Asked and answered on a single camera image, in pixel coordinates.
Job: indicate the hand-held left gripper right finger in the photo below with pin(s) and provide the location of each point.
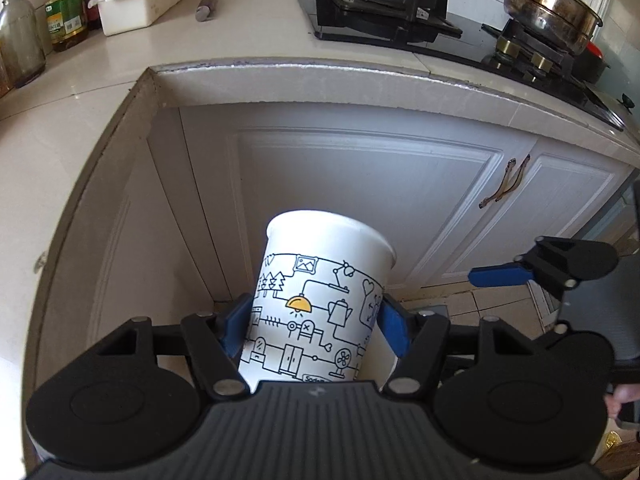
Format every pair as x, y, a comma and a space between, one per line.
395, 330

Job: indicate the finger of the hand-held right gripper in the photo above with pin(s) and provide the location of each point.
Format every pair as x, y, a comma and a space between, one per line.
500, 275
562, 340

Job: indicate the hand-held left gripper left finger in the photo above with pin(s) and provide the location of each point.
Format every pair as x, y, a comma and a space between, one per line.
235, 330

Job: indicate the printed white paper cup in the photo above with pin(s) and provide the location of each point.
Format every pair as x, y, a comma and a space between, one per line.
310, 270

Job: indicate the person's right hand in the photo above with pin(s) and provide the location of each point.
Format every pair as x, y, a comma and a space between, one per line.
620, 400

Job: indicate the white cabinet door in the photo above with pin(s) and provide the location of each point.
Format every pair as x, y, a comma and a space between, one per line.
150, 235
350, 175
565, 200

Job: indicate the yellow brown box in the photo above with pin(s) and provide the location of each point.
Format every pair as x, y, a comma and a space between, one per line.
622, 460

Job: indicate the red black pan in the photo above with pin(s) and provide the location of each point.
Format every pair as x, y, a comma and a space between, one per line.
595, 65

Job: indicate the stainless steel pot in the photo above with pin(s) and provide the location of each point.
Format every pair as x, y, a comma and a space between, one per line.
550, 10

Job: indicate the black gas stove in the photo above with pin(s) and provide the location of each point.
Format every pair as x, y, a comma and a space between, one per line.
380, 0

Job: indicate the white lidded plastic container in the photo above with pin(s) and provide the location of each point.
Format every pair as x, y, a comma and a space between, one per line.
135, 7

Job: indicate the green-label oil bottle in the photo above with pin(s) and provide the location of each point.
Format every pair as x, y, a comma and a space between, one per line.
65, 20

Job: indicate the red-capped glass bottle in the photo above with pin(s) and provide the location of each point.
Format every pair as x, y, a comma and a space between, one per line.
20, 40

